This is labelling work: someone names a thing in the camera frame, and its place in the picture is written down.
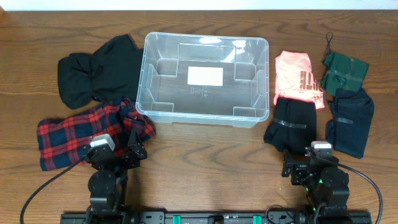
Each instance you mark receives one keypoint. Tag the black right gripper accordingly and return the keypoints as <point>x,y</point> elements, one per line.
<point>301,167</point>

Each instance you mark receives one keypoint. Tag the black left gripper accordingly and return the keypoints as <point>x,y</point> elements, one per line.
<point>130,163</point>

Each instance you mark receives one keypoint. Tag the navy garment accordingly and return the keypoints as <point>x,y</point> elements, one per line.
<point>348,131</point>

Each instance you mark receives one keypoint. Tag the green garment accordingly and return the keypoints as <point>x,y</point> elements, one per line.
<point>342,71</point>

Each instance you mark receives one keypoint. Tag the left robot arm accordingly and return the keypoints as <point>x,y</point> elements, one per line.
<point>107,185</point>

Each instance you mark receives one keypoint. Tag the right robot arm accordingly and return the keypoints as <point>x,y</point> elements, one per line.
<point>326,185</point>

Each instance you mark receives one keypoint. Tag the black hooded garment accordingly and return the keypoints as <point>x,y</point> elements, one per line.
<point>111,72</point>

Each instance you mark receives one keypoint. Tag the red navy plaid shirt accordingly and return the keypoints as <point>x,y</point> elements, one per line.
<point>62,142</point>

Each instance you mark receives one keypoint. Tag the pink folded shirt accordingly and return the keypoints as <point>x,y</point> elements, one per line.
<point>294,79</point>

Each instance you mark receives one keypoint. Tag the white label in bin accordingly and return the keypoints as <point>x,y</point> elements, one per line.
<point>206,76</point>

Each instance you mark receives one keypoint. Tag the clear plastic storage bin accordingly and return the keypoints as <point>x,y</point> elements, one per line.
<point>164,95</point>

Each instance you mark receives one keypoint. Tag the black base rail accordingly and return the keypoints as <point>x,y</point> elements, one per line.
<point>270,217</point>

